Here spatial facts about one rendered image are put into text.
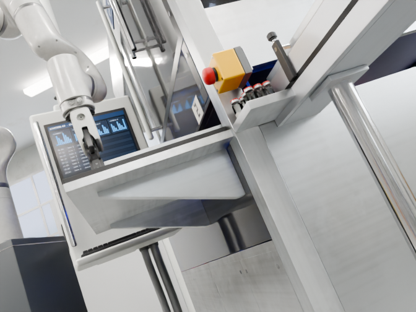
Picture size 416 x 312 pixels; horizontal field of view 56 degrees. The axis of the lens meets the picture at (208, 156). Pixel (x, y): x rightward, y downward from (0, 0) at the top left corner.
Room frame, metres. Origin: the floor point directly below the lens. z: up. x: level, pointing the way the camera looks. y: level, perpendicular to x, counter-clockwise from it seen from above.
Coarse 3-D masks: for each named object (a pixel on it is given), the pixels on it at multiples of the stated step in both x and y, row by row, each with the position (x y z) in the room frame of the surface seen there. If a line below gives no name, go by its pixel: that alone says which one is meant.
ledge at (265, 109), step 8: (264, 96) 0.78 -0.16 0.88; (272, 96) 0.78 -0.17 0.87; (280, 96) 0.79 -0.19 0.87; (288, 96) 0.79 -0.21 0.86; (248, 104) 0.77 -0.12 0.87; (256, 104) 0.77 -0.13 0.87; (264, 104) 0.78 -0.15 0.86; (272, 104) 0.79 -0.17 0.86; (280, 104) 0.82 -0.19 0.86; (248, 112) 0.78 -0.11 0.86; (256, 112) 0.80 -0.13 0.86; (264, 112) 0.83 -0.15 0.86; (272, 112) 0.85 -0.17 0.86; (280, 112) 0.88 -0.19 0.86; (240, 120) 0.84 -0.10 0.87; (248, 120) 0.83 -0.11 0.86; (256, 120) 0.86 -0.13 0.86; (264, 120) 0.89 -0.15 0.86; (272, 120) 0.92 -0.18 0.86; (240, 128) 0.87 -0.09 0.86; (248, 128) 0.90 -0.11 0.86
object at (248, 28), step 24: (264, 0) 0.96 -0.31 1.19; (288, 0) 0.98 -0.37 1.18; (312, 0) 1.00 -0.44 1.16; (216, 24) 0.92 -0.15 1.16; (240, 24) 0.94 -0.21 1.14; (264, 24) 0.96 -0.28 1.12; (288, 24) 0.97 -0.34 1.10; (120, 48) 1.89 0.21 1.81; (264, 48) 0.95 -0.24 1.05; (120, 72) 2.18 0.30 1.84; (120, 96) 2.57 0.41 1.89; (168, 96) 1.33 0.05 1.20
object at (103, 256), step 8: (152, 232) 1.61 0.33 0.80; (160, 232) 1.62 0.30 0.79; (168, 232) 1.64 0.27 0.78; (176, 232) 1.75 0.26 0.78; (136, 240) 1.58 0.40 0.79; (144, 240) 1.59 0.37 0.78; (152, 240) 1.66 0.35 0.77; (112, 248) 1.54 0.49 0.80; (120, 248) 1.55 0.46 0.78; (128, 248) 1.57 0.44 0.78; (136, 248) 1.71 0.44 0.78; (88, 256) 1.50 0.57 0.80; (96, 256) 1.51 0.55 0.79; (104, 256) 1.52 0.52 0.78; (112, 256) 1.62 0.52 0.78; (120, 256) 1.80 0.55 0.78; (80, 264) 1.49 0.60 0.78; (88, 264) 1.54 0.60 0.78; (96, 264) 1.67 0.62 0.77
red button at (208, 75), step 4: (204, 68) 0.83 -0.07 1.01; (208, 68) 0.82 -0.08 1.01; (204, 72) 0.82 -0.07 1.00; (208, 72) 0.82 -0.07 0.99; (212, 72) 0.82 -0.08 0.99; (204, 76) 0.83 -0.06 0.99; (208, 76) 0.82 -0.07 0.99; (212, 76) 0.82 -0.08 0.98; (204, 80) 0.84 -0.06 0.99; (208, 80) 0.83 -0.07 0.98; (212, 80) 0.83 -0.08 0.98; (208, 84) 0.84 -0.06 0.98
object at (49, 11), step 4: (40, 0) 1.84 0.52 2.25; (44, 0) 1.84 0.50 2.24; (48, 0) 1.87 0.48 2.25; (44, 4) 1.84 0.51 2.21; (48, 4) 1.86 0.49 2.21; (48, 8) 1.85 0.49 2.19; (48, 12) 1.84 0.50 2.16; (52, 12) 1.86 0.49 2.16; (52, 16) 1.85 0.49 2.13; (52, 20) 1.85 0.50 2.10; (56, 24) 1.87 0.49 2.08; (56, 28) 1.85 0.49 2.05
